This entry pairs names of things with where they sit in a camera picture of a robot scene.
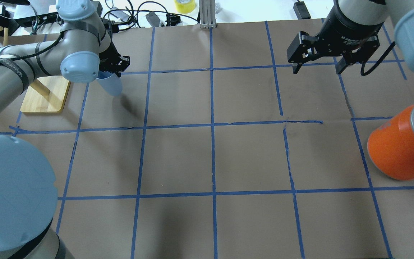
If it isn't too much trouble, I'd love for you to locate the light blue plastic cup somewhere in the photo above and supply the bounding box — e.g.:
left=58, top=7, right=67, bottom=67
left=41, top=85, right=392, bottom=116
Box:
left=96, top=71, right=123, bottom=96

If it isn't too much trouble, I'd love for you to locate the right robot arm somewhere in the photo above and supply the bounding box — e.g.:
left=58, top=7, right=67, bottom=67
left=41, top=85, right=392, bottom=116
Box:
left=286, top=0, right=414, bottom=76

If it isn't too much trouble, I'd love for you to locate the black power adapter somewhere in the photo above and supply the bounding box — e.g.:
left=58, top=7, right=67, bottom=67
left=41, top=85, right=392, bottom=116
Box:
left=293, top=0, right=312, bottom=20

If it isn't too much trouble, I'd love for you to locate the wooden mug tree stand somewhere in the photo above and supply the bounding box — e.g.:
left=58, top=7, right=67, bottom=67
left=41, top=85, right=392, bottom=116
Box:
left=0, top=26, right=71, bottom=114

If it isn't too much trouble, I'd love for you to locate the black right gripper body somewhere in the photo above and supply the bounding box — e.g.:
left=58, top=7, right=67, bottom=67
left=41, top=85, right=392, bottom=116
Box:
left=287, top=31, right=380, bottom=67

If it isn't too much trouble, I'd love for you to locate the aluminium frame post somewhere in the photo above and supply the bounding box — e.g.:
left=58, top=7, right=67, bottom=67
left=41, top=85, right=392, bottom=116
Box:
left=199, top=0, right=217, bottom=28

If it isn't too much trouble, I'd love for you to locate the black cable bundle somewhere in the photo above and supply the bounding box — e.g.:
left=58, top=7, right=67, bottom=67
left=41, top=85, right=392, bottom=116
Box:
left=0, top=0, right=200, bottom=33

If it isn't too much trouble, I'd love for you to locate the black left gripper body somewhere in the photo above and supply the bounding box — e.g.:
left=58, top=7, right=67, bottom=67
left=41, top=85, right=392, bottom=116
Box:
left=99, top=41, right=131, bottom=73

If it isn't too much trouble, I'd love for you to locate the yellow tape roll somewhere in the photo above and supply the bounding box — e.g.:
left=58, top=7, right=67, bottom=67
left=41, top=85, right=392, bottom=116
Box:
left=174, top=0, right=197, bottom=14

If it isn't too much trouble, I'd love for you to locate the orange cylindrical container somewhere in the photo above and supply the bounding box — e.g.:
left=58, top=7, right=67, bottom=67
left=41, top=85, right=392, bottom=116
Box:
left=367, top=105, right=414, bottom=181

